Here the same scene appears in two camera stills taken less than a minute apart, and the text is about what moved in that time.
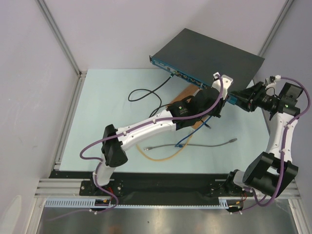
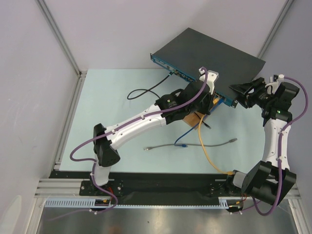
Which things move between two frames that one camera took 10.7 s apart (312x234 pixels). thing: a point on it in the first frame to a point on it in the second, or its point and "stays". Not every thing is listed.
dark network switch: (198, 58) stays
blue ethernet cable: (180, 146) to (183, 146)
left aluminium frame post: (80, 74) stays
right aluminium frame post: (286, 7) stays
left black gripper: (216, 112) to (205, 110)
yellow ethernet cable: (167, 158) to (215, 101)
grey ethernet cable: (214, 145) stays
